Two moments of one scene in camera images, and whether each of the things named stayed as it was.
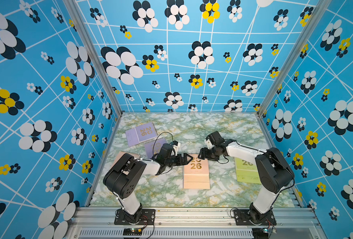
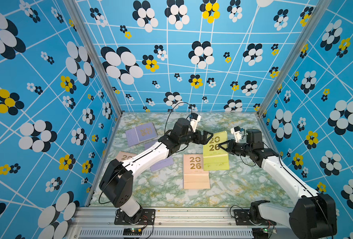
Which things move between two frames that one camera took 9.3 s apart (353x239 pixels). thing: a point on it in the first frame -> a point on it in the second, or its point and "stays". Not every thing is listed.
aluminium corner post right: [321, 7] stays
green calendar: [246, 172] -> [216, 158]
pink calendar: [121, 153] stays
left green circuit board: [132, 231] stays
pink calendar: [196, 174] stays
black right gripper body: [212, 154] -> [242, 149]
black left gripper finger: [184, 159] -> [203, 139]
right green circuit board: [262, 233] stays
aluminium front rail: [191, 223] stays
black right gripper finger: [203, 153] -> [230, 146]
